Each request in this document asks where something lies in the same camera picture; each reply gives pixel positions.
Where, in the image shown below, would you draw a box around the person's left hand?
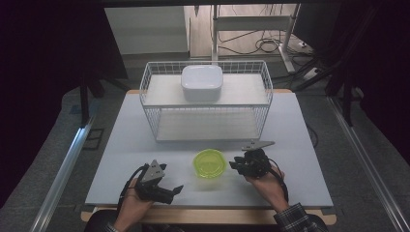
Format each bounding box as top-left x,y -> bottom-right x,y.
113,186 -> 155,232

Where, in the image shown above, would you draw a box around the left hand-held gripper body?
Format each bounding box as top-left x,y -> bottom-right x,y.
134,159 -> 175,205

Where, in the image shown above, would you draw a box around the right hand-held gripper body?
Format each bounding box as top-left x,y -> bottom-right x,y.
240,139 -> 277,179

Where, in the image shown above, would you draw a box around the white wire two-tier rack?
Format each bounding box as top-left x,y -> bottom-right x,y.
138,60 -> 275,143

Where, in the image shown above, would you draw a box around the white metal desk frame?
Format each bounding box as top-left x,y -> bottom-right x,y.
211,3 -> 303,73

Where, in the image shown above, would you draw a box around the white power strip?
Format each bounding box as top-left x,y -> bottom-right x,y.
302,67 -> 321,81

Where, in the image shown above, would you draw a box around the black metal stand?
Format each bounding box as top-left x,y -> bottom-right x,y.
79,72 -> 130,128
291,61 -> 356,128

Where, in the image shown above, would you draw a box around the person's right hand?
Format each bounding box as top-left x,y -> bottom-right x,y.
246,164 -> 290,213

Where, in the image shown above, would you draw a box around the right hand-held gripper black cable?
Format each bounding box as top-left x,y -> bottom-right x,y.
266,157 -> 290,203

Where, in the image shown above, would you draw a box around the black floor cables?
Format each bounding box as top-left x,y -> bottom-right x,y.
218,29 -> 312,56

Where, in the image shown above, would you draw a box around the left hand-held gripper black cable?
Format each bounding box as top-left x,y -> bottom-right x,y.
116,163 -> 151,212

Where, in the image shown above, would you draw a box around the translucent green round bowl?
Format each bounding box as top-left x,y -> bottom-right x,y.
192,148 -> 227,180

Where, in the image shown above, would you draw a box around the white square bowl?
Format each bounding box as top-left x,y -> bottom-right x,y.
180,64 -> 224,102

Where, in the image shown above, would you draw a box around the white panel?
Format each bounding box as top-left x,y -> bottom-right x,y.
103,6 -> 190,56

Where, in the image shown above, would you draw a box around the hand-held gripper black cable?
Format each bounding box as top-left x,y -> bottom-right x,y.
266,157 -> 290,203
116,163 -> 151,212

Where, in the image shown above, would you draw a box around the aluminium rail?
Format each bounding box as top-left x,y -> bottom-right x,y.
29,116 -> 95,232
326,96 -> 410,232

